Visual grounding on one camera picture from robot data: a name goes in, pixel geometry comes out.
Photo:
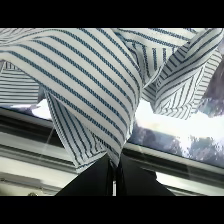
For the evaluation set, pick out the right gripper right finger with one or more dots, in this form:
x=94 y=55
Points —
x=140 y=183

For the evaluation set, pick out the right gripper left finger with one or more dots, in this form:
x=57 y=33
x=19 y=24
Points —
x=91 y=181

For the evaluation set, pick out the white blue striped shirt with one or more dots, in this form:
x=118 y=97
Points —
x=83 y=76

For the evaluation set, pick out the silver frame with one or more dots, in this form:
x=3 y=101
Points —
x=30 y=156

